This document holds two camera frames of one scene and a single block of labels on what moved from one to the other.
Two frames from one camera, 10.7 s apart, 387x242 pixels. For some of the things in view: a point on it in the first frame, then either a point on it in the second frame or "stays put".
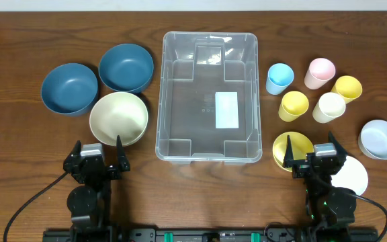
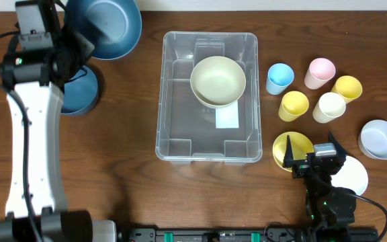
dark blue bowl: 69,89 stays put
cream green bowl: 118,113 to 218,82
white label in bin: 226,110 stays put
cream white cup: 330,105 stays put
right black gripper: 300,169 stays put
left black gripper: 114,173 to 77,37
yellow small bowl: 300,144 stays put
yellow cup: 293,103 stays put
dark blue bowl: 127,67 to 113,27
